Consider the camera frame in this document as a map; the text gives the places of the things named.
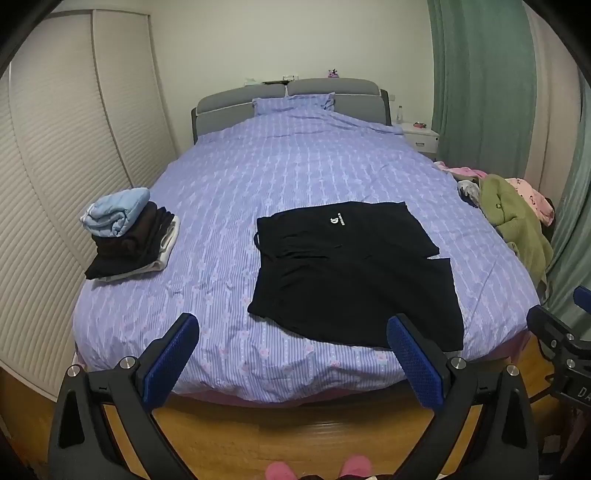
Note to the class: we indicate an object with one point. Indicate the grey white cloth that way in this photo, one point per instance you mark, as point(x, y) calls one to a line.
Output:
point(468, 191)

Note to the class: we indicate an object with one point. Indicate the light blue folded garment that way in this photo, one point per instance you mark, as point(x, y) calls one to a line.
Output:
point(115, 210)

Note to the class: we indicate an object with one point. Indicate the white folded garment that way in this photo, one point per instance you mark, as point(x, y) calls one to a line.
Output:
point(164, 258)

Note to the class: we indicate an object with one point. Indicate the pink bed sheet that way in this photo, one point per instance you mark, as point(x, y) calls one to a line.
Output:
point(503, 353)

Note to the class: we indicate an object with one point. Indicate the purple floral bedspread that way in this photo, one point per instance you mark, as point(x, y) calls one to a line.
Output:
point(277, 161)

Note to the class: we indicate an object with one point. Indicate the white louvered wardrobe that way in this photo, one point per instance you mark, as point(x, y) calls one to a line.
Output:
point(69, 138)

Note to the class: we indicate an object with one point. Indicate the green knitted sweater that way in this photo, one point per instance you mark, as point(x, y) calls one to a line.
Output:
point(512, 217)

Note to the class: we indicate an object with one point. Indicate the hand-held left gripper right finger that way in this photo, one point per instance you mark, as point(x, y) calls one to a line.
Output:
point(411, 360)

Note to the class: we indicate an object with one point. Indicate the black pants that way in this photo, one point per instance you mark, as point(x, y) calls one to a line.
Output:
point(346, 277)

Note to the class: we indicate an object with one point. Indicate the pink slipper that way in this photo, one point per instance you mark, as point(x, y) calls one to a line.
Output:
point(281, 471)
point(355, 466)

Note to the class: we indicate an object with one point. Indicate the dark brown folded garment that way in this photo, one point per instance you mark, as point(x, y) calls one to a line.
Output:
point(143, 228)

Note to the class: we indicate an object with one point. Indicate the pink printed pajamas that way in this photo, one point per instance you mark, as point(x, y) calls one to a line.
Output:
point(531, 196)

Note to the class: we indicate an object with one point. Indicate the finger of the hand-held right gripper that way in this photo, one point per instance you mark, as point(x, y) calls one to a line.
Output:
point(583, 295)
point(549, 325)

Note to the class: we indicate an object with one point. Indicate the pink garment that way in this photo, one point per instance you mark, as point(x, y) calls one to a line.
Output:
point(461, 171)

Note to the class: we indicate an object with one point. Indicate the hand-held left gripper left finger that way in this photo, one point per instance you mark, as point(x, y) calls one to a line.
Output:
point(171, 360)

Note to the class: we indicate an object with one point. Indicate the black folded garment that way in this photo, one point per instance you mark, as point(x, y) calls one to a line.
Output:
point(120, 263)

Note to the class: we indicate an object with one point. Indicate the small purple toy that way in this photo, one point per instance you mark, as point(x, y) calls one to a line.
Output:
point(333, 73)

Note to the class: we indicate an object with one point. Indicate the green curtain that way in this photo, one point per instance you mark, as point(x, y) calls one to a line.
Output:
point(480, 69)
point(572, 207)

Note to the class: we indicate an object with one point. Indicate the purple floral pillow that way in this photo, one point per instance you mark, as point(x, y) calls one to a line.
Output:
point(295, 104)

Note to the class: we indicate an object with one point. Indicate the white nightstand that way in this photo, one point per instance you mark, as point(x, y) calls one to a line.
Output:
point(422, 136)

